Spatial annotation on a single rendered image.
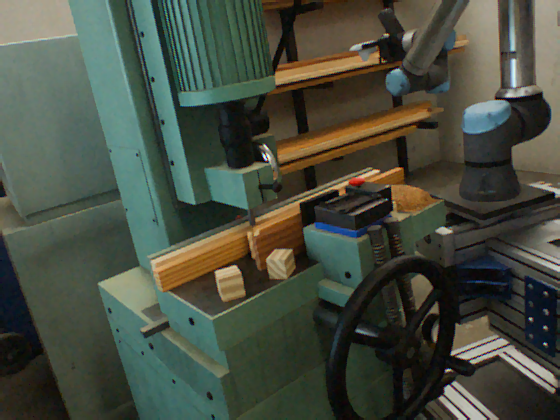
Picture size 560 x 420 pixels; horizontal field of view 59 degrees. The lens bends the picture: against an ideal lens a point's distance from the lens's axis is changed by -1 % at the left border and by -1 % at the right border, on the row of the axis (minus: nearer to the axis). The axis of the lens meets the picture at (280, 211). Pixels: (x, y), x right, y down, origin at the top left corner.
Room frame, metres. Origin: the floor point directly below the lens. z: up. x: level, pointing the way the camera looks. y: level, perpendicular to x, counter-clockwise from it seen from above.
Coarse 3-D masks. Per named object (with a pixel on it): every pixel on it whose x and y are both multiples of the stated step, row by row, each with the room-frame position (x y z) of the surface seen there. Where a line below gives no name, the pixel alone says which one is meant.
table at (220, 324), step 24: (432, 216) 1.00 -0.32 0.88; (240, 264) 0.87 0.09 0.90; (312, 264) 0.81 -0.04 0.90; (192, 288) 0.80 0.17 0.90; (216, 288) 0.78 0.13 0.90; (264, 288) 0.75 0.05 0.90; (288, 288) 0.77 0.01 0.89; (312, 288) 0.80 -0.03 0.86; (336, 288) 0.77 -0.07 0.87; (168, 312) 0.82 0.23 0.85; (192, 312) 0.73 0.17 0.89; (216, 312) 0.70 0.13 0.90; (240, 312) 0.71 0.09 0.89; (264, 312) 0.74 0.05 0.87; (288, 312) 0.76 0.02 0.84; (216, 336) 0.68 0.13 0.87; (240, 336) 0.70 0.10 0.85
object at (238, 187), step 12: (204, 168) 0.98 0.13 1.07; (216, 168) 0.95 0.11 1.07; (228, 168) 0.93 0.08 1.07; (240, 168) 0.92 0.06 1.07; (252, 168) 0.90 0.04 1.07; (264, 168) 0.90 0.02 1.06; (216, 180) 0.95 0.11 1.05; (228, 180) 0.91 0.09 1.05; (240, 180) 0.88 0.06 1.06; (252, 180) 0.89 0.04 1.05; (264, 180) 0.90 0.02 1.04; (216, 192) 0.96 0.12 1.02; (228, 192) 0.92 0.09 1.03; (240, 192) 0.89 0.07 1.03; (252, 192) 0.88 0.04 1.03; (264, 192) 0.90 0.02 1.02; (240, 204) 0.89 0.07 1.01; (252, 204) 0.88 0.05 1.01
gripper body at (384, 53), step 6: (384, 36) 1.71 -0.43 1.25; (402, 36) 1.62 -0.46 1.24; (384, 42) 1.68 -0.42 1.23; (390, 42) 1.67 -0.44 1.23; (384, 48) 1.68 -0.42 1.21; (390, 48) 1.67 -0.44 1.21; (396, 48) 1.66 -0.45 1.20; (402, 48) 1.61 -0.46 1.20; (384, 54) 1.70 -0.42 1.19; (390, 54) 1.67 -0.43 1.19; (396, 54) 1.66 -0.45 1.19; (402, 54) 1.64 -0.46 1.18; (384, 60) 1.70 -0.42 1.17; (390, 60) 1.67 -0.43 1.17; (396, 60) 1.67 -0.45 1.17; (402, 60) 1.64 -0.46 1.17
